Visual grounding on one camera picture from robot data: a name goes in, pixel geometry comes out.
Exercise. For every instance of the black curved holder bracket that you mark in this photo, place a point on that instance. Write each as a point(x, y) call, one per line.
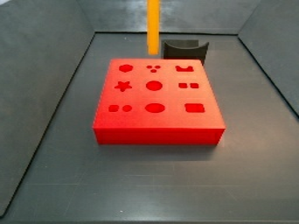
point(177, 49)

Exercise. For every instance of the red shape-sorting block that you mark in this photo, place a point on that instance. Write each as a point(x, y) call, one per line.
point(156, 101)

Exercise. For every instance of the orange square-circle peg object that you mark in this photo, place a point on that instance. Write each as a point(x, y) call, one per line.
point(152, 26)

